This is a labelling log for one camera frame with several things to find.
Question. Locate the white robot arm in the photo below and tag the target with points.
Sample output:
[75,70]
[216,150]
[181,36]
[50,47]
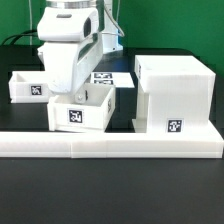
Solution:
[72,34]

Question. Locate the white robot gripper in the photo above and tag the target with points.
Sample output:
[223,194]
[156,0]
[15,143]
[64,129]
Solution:
[69,64]

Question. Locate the white front drawer box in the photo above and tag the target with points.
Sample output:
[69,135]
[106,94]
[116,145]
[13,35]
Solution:
[64,114]

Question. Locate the white drawer box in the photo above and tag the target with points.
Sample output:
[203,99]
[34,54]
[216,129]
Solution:
[29,87]
[64,114]

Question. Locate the white marker tag plate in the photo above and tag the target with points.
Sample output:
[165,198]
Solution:
[119,79]

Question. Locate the white L-shaped fence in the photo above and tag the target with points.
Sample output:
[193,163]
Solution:
[206,143]

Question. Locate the white rear drawer box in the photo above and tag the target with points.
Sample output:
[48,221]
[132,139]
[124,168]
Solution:
[29,87]

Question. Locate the white drawer cabinet frame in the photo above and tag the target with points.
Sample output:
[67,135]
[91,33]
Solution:
[174,94]

